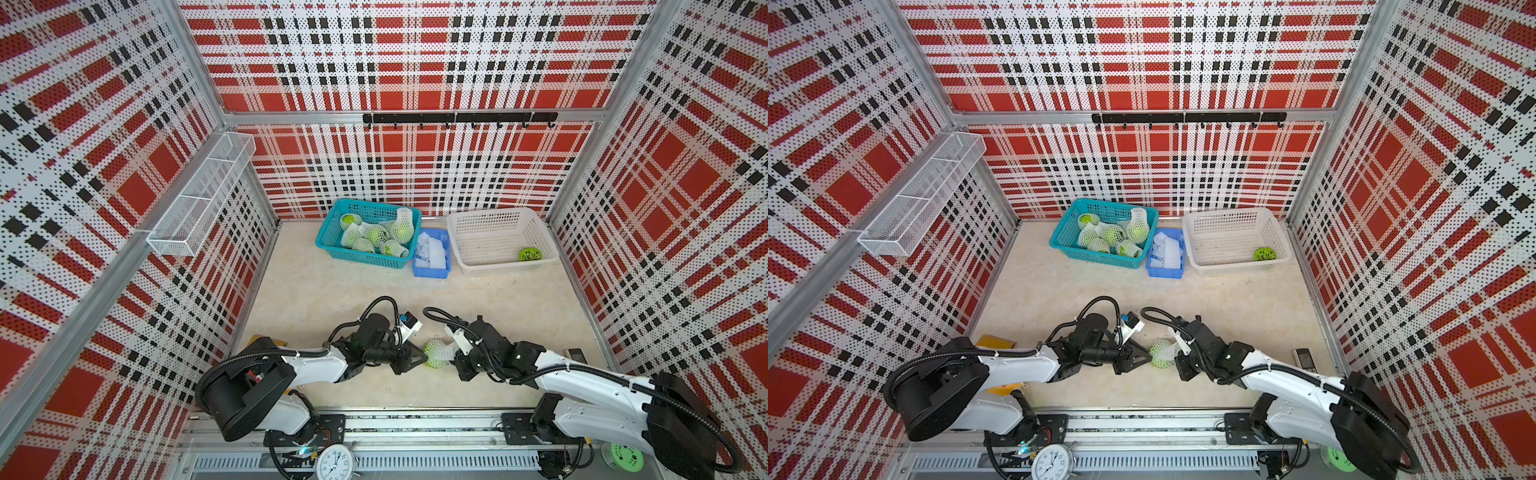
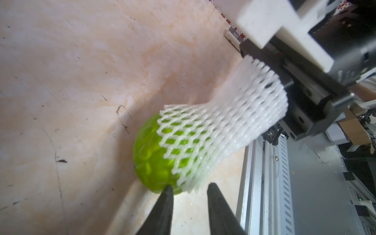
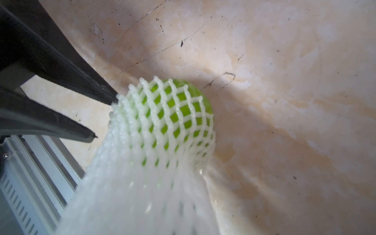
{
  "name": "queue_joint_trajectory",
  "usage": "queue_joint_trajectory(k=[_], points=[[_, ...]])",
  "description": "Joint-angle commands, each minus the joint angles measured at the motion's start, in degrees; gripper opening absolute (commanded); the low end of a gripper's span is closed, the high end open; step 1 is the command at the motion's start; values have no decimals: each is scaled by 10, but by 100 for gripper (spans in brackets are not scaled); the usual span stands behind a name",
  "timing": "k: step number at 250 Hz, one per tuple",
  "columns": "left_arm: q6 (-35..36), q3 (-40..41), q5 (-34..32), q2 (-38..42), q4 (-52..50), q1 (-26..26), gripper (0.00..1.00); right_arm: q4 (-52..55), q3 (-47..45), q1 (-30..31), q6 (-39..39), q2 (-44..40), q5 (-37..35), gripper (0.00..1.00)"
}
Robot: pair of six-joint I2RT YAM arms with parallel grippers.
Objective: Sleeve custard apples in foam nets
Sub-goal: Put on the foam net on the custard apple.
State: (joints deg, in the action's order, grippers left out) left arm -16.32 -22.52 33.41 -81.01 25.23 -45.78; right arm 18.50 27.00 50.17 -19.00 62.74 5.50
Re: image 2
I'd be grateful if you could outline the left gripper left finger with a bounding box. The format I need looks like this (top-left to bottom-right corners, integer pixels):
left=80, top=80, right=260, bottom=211
left=136, top=185, right=174, bottom=235

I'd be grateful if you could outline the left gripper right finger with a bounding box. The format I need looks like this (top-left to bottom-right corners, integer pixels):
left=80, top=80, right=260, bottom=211
left=207, top=183, right=246, bottom=235

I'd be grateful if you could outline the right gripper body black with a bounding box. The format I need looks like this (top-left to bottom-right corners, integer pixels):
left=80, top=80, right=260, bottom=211
left=240, top=1, right=376, bottom=140

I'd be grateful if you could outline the green custard apple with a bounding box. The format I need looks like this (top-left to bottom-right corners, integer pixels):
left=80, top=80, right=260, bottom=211
left=133, top=113, right=212, bottom=195

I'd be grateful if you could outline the brown cardboard box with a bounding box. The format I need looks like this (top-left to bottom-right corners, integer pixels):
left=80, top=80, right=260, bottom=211
left=338, top=109, right=371, bottom=146

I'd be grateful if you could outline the white remote control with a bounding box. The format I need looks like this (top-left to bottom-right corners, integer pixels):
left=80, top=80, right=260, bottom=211
left=224, top=27, right=243, bottom=52

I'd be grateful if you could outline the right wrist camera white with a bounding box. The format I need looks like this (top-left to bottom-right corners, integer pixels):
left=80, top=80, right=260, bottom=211
left=213, top=0, right=340, bottom=72

